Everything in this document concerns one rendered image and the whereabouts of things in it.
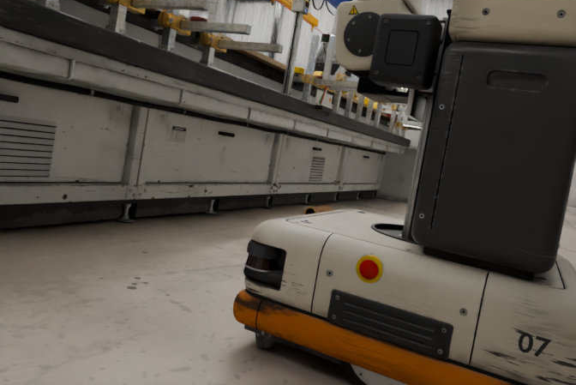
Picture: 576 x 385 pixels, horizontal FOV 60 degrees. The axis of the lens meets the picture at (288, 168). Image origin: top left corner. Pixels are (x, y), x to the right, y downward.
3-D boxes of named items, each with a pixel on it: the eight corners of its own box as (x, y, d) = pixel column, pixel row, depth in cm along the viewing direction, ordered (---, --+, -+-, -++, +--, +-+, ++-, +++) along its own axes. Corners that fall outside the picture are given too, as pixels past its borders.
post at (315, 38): (306, 115, 295) (320, 34, 293) (304, 114, 292) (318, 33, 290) (301, 114, 297) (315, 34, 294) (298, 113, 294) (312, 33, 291)
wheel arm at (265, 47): (282, 56, 195) (284, 45, 195) (278, 53, 192) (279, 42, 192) (194, 48, 214) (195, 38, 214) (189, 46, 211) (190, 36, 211)
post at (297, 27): (291, 96, 272) (304, 14, 269) (286, 94, 267) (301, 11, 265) (284, 95, 274) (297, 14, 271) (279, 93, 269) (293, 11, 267)
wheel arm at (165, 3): (208, 14, 150) (211, -1, 150) (201, 10, 147) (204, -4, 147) (105, 9, 169) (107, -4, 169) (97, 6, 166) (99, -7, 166)
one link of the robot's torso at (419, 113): (442, 125, 125) (460, 27, 124) (420, 111, 100) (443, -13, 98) (344, 112, 137) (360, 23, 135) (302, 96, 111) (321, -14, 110)
